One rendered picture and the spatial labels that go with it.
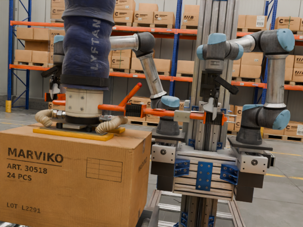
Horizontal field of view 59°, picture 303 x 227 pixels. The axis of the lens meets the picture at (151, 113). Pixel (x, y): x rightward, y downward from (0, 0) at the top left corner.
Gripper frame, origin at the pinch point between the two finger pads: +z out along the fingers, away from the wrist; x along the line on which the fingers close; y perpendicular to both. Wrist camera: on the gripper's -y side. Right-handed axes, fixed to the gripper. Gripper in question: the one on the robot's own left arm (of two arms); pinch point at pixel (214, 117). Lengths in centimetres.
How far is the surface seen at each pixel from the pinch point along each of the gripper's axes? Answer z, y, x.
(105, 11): -42, 51, 5
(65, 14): -39, 66, 10
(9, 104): 91, 626, -679
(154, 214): 61, 26, -24
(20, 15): -233, 692, -820
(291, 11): -279, -263, -844
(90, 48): -26, 55, 9
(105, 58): -22, 51, 2
